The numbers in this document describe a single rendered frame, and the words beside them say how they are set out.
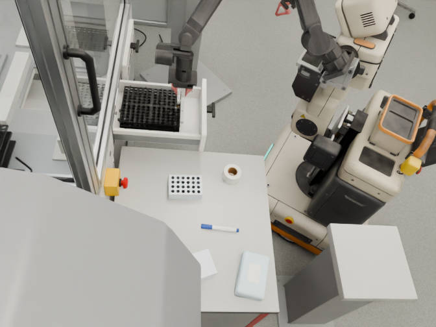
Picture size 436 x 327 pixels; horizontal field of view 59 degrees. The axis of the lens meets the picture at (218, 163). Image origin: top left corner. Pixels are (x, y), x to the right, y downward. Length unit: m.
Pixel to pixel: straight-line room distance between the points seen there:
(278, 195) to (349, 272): 0.74
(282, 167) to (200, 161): 0.77
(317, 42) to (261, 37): 2.05
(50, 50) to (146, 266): 0.44
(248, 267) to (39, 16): 0.98
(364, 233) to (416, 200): 1.31
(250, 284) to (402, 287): 0.57
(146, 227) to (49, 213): 0.11
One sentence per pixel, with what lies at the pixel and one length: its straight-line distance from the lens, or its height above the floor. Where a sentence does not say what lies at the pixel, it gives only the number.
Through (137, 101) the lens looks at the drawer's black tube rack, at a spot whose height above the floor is 0.90.
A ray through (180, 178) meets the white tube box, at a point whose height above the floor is 0.80.
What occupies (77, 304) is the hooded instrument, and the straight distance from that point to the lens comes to 0.35.
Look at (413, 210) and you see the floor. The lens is 2.81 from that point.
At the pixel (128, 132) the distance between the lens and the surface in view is 1.44.
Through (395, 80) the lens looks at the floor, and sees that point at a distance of 3.54.
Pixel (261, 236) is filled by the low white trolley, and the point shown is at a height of 0.76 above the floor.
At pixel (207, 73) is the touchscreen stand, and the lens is 2.89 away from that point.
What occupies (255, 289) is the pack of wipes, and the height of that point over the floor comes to 0.80.
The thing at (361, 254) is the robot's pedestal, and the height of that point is 0.76.
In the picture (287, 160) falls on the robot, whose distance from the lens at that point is 2.23.
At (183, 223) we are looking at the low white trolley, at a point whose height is 0.76.
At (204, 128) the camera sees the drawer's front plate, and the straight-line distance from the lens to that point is 1.42.
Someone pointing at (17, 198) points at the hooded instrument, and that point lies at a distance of 0.36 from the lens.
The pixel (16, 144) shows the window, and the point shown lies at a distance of 1.00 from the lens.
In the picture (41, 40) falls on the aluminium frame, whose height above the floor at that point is 1.58.
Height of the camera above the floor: 2.04
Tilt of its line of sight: 57 degrees down
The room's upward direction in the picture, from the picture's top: 16 degrees clockwise
